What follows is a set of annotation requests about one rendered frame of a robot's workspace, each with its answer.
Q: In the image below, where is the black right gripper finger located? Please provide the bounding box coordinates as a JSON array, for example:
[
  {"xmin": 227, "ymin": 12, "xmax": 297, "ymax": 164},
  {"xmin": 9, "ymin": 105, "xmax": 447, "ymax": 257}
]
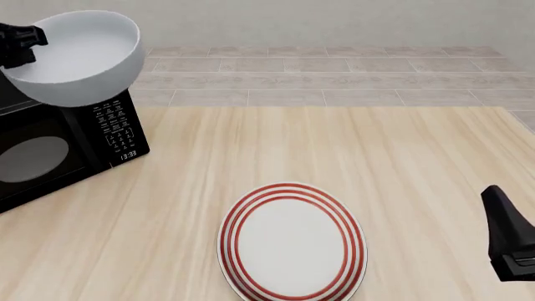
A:
[{"xmin": 480, "ymin": 184, "xmax": 535, "ymax": 262}]

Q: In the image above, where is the black microwave oven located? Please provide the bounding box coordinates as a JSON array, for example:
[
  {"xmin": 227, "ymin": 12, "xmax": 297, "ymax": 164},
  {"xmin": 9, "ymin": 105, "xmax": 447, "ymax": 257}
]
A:
[{"xmin": 0, "ymin": 72, "xmax": 151, "ymax": 215}]

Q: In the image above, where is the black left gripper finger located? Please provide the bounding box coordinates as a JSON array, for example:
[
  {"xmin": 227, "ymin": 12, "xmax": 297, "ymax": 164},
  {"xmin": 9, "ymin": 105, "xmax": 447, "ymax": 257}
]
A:
[
  {"xmin": 0, "ymin": 23, "xmax": 49, "ymax": 49},
  {"xmin": 0, "ymin": 46, "xmax": 38, "ymax": 70}
]

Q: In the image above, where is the white bowl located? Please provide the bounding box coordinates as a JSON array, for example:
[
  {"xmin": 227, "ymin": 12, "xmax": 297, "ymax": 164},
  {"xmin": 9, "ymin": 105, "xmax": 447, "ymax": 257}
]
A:
[{"xmin": 1, "ymin": 9, "xmax": 145, "ymax": 108}]

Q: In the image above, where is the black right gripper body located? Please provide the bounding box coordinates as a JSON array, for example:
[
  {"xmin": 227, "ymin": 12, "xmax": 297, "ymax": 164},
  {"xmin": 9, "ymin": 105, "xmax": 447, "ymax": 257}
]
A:
[{"xmin": 491, "ymin": 253, "xmax": 535, "ymax": 283}]

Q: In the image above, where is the white plate with red rings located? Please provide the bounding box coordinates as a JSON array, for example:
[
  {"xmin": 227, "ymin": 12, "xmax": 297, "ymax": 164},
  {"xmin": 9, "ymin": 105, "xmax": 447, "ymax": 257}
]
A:
[{"xmin": 217, "ymin": 181, "xmax": 369, "ymax": 301}]

